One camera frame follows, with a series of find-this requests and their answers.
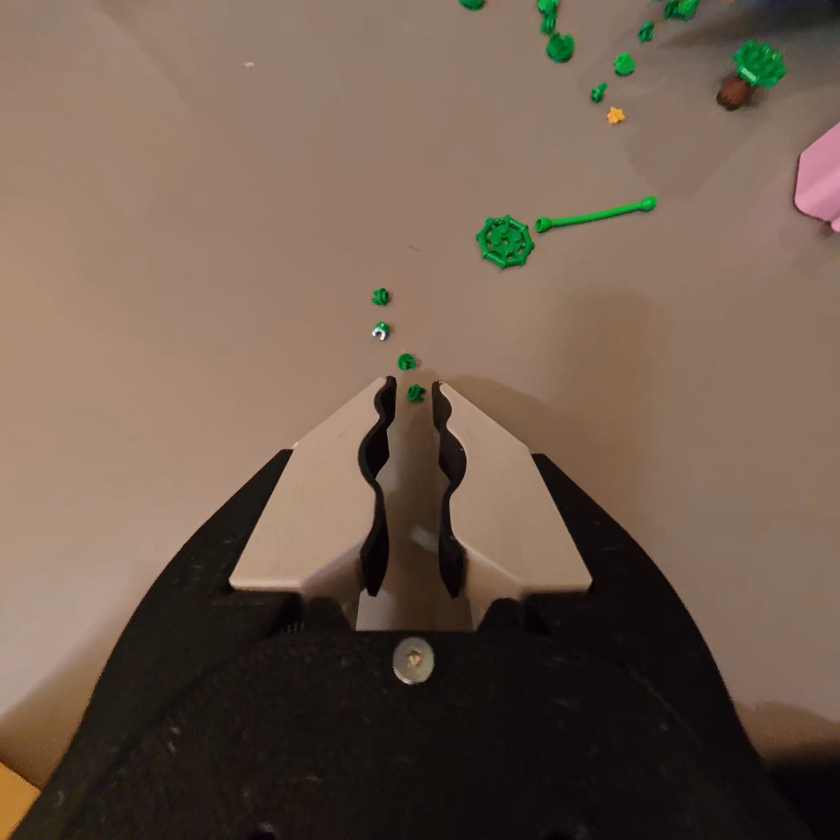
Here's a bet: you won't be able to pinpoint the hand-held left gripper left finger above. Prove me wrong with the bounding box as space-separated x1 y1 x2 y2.
228 375 398 632

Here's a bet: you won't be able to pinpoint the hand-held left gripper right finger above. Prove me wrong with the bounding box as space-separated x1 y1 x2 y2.
430 381 593 632

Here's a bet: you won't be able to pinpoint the green web disc piece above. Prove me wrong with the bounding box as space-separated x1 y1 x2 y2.
475 214 536 270

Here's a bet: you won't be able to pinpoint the green ribbed toy stem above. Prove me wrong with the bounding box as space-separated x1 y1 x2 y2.
535 195 658 235

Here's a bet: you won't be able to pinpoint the yellow box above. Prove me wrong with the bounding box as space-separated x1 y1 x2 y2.
0 760 42 840

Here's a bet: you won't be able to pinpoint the pink brick-built toy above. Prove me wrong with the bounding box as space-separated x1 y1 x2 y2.
793 121 840 235

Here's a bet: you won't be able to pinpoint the scattered green toy pieces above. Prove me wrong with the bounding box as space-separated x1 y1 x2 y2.
458 0 702 105

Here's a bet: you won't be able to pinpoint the brown pot with green web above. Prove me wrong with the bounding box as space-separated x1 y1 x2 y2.
715 39 788 112

